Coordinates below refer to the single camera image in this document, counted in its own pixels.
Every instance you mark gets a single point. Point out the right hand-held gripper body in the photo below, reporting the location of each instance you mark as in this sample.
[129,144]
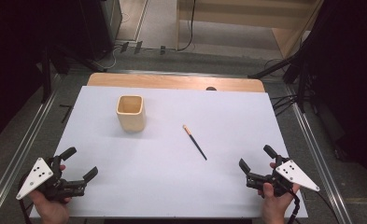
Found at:
[280,179]

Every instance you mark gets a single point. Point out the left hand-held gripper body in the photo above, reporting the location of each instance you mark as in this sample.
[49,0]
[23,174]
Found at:
[49,182]

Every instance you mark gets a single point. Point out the black chopstick with orange end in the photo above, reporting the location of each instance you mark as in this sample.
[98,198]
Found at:
[194,142]

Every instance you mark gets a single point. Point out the square beige holder cup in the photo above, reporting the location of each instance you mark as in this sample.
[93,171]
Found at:
[131,113]

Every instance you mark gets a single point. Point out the person's left hand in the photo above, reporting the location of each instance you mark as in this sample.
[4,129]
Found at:
[51,205]

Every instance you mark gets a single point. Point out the person's right hand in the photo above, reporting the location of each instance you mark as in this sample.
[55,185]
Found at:
[275,203]

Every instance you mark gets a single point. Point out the white table mat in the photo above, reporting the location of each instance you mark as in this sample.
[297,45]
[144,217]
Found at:
[172,174]

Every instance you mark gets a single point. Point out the black stand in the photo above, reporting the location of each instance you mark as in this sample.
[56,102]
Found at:
[52,67]
[296,71]

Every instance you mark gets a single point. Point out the wooden table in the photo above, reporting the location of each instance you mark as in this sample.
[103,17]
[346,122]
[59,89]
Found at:
[172,82]

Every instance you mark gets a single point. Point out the dark cabinet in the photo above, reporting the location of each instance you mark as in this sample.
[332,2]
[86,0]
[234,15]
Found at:
[100,25]

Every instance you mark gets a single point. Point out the aluminium floor rail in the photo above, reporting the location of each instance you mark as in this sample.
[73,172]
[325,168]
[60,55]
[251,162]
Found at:
[321,158]
[19,155]

